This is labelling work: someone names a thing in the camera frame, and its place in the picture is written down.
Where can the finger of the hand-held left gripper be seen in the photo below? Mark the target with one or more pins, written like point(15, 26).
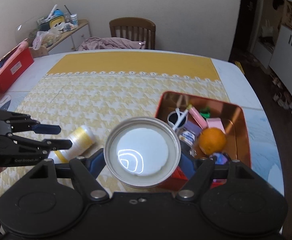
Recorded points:
point(48, 129)
point(58, 145)

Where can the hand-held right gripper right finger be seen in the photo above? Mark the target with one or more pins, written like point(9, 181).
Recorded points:
point(187, 166)

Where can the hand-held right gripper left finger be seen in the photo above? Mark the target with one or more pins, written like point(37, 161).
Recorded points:
point(97, 165)

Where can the white yellow plastic bottle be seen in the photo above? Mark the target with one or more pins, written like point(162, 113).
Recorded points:
point(82, 135)

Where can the small blue white jar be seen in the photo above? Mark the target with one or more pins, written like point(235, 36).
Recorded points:
point(187, 137)

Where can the orange fruit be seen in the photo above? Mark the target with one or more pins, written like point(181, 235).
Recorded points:
point(212, 140)

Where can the purple rectangular block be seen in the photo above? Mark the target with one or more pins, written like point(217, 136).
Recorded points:
point(192, 127)

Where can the round metal jar lid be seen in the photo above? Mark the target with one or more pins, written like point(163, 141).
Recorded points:
point(141, 150)

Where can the pink lip balm tube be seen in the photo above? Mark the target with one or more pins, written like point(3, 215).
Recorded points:
point(198, 116)

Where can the pink ribbed block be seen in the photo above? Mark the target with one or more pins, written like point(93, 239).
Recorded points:
point(216, 123)

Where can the red metal tin box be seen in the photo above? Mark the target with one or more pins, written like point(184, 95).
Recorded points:
point(236, 120)

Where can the red cardboard box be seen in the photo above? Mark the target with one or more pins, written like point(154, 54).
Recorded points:
point(13, 70)

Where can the red storage box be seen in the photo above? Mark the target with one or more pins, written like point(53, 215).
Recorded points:
point(8, 55)

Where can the clear plastic bag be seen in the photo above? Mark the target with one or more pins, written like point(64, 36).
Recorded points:
point(44, 38)

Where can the yellow patterned tablecloth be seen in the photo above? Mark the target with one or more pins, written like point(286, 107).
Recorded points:
point(111, 62)

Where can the light wooden side cabinet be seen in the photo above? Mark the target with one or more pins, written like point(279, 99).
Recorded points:
point(79, 35)

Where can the clear plastic cover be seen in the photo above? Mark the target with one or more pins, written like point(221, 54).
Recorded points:
point(23, 30)

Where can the pink cloth on chair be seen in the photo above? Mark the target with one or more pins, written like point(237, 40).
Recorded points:
point(106, 43)

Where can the yellow teal tissue box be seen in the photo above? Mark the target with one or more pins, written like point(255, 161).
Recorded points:
point(54, 22)

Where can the small white blue carton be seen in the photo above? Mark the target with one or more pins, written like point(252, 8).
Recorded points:
point(74, 20)

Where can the row of shoes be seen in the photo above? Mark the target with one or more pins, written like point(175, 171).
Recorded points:
point(283, 95)

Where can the brown wooden chair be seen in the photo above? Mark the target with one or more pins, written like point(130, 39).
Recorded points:
point(132, 23)

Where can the white wooden cabinet unit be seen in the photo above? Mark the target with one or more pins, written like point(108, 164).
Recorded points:
point(291, 55)

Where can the white tote bag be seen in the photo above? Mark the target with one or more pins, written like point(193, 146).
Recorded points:
point(267, 30)

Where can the black hanging bag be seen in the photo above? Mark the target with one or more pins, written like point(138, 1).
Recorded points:
point(278, 0)

